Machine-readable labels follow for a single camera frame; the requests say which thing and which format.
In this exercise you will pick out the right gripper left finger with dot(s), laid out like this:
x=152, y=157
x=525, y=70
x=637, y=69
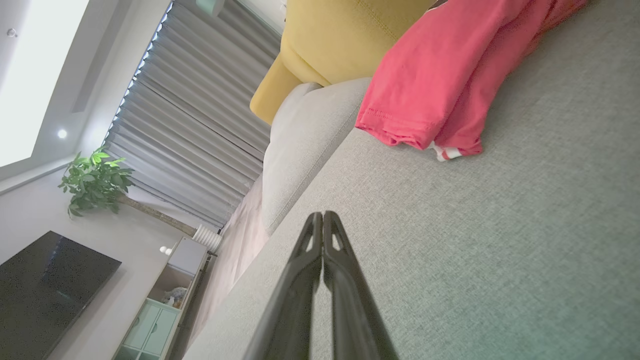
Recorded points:
x=290, y=310

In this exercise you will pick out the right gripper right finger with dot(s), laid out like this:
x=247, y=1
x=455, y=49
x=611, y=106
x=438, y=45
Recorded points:
x=355, y=310

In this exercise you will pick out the red shorts white waistband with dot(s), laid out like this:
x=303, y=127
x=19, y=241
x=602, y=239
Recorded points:
x=465, y=137

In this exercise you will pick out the red basketball jersey white sleeves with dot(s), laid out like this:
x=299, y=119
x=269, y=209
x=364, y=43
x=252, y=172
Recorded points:
x=415, y=75

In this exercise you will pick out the white ribbed plant pot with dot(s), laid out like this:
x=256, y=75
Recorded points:
x=207, y=239

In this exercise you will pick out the small shelf figurine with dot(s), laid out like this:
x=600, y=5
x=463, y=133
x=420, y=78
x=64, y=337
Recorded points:
x=175, y=296

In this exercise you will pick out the small white round ornament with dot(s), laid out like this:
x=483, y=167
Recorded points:
x=165, y=249

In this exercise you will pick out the grey fabric sofa seat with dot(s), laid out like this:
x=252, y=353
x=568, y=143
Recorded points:
x=500, y=250

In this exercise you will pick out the grey pleated curtain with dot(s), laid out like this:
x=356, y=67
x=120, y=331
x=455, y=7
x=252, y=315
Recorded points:
x=190, y=125

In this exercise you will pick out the green leafy house plant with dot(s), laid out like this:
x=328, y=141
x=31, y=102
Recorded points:
x=95, y=180

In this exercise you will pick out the black flat television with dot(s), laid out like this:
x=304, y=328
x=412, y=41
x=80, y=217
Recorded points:
x=45, y=290

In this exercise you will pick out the round ceiling spotlight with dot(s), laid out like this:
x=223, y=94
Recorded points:
x=61, y=133

